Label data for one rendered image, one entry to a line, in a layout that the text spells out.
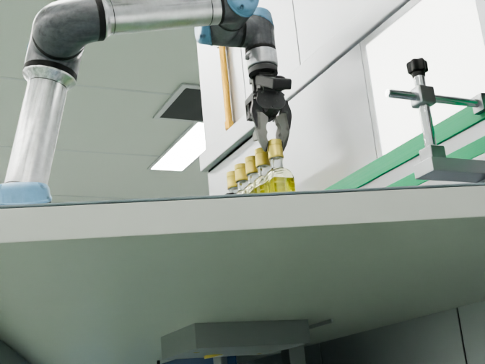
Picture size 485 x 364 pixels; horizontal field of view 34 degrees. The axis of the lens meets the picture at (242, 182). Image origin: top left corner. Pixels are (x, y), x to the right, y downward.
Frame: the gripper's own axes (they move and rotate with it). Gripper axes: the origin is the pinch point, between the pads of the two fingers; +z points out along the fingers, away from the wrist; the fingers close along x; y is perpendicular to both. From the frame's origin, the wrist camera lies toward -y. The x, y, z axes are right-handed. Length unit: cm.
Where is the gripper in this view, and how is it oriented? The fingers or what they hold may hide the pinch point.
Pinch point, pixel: (274, 144)
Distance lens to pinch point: 181.5
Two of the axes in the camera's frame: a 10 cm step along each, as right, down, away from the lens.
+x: -9.4, -0.1, -3.4
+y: -3.3, 3.1, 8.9
